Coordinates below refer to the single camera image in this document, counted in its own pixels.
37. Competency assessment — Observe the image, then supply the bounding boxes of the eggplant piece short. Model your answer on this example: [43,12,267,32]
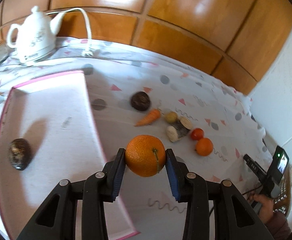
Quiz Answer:
[180,116,193,130]

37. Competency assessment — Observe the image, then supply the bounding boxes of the person's right hand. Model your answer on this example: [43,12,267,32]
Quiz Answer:
[249,191,273,224]

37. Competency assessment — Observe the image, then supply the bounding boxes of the white patterned tablecloth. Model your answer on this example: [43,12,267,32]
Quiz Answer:
[0,38,271,239]

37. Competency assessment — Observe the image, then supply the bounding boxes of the white ceramic electric kettle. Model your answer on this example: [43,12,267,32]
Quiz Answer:
[6,6,66,64]

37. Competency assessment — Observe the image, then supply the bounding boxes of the red tomato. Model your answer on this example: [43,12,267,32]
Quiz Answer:
[190,128,205,141]

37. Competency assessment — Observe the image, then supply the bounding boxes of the small yellow potato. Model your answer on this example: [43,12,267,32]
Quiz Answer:
[164,111,179,124]

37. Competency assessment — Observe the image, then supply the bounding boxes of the orange carrot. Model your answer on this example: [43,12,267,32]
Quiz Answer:
[135,109,161,127]

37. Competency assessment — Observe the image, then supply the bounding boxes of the eggplant piece long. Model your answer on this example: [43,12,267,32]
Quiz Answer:
[166,124,190,142]

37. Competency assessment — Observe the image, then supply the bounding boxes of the small orange tangerine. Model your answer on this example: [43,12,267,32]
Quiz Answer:
[195,138,214,157]

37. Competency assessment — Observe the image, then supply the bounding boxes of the large orange with stem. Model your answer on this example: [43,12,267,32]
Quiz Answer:
[125,135,166,177]

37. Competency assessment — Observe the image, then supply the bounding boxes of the pink rimmed cardboard box lid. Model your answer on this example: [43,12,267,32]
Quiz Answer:
[0,70,140,240]

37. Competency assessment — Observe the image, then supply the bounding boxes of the dark wrinkled fruit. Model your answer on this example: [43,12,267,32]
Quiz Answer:
[130,91,151,112]
[8,138,32,171]

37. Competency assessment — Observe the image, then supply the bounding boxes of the white kettle power cord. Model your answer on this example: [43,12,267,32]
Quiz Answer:
[45,7,94,58]

